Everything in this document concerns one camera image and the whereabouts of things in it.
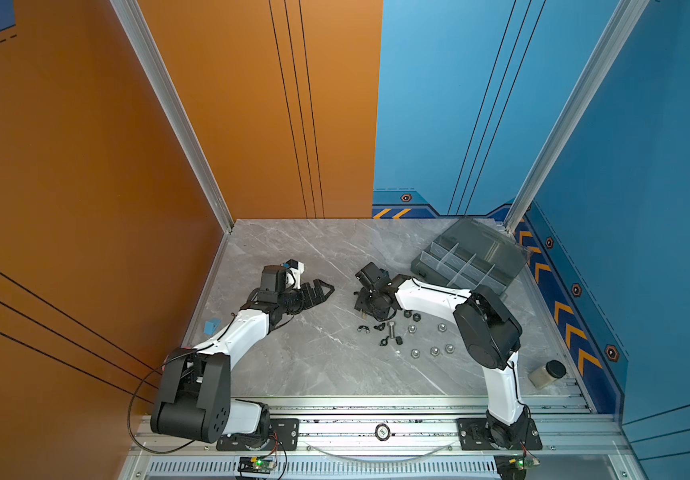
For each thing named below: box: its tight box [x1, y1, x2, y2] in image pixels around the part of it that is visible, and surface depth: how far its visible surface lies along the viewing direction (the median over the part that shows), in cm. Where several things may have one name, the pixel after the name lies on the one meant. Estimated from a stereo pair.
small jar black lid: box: [528, 360, 567, 389], surface depth 77 cm
